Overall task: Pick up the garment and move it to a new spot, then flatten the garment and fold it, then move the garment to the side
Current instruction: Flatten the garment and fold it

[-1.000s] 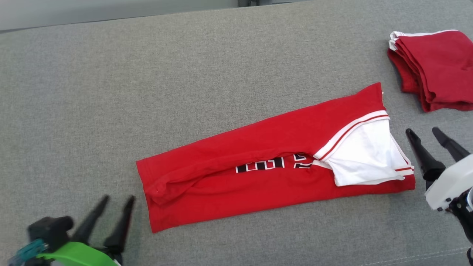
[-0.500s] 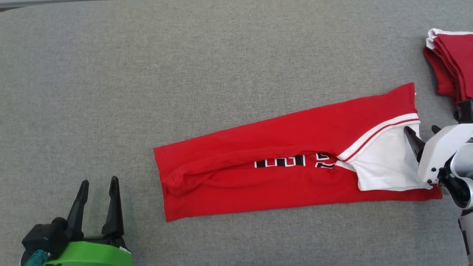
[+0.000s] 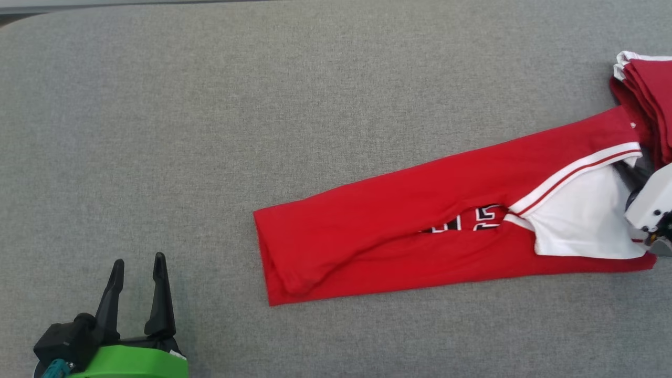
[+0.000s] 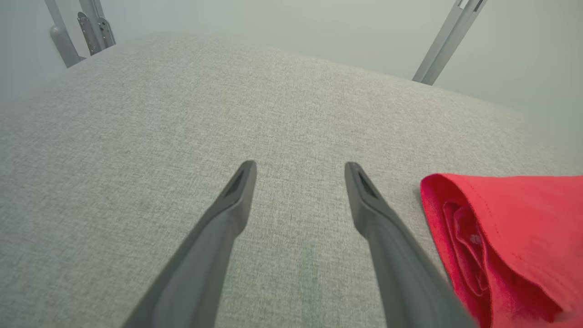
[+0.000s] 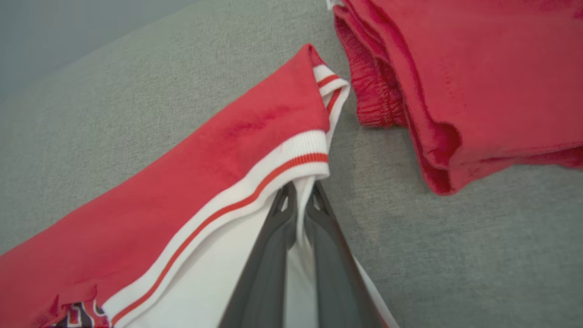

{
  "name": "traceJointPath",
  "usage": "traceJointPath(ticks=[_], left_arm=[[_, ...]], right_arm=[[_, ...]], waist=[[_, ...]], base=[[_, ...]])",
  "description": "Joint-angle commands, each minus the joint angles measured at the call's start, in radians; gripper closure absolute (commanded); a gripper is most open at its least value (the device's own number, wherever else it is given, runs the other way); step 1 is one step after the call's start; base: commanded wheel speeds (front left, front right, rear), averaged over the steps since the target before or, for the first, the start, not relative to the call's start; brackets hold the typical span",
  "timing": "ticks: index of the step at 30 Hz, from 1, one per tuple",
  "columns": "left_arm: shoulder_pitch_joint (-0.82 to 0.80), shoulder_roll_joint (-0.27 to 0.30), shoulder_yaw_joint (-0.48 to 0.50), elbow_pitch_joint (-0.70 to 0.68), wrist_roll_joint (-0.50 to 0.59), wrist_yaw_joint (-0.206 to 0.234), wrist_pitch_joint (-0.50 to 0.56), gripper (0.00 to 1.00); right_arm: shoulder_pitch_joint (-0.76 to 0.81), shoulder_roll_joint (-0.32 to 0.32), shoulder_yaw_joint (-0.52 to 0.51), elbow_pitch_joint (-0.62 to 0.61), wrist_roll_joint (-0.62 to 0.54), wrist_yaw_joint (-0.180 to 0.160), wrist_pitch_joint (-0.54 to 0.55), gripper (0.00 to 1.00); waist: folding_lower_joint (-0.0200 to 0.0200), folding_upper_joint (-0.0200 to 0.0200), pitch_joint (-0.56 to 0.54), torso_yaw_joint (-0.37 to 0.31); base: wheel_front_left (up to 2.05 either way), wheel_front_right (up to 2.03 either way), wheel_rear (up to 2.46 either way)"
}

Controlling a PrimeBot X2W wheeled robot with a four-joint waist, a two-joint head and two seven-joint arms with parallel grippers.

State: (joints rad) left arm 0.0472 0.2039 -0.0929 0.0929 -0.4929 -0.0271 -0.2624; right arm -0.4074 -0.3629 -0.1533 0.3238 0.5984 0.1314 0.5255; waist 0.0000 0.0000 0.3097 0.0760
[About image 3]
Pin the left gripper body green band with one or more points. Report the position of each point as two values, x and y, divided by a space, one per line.
131 362

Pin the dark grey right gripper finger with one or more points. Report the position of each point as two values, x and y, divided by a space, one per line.
632 169

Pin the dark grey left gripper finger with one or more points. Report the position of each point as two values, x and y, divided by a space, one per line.
111 299
160 299

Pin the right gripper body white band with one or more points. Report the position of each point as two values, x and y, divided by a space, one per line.
656 202

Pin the red basketball jersey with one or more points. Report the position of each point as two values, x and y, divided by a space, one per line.
653 100

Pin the red and white jersey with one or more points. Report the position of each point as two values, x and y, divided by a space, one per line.
394 220

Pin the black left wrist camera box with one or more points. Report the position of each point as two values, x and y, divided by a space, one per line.
65 338

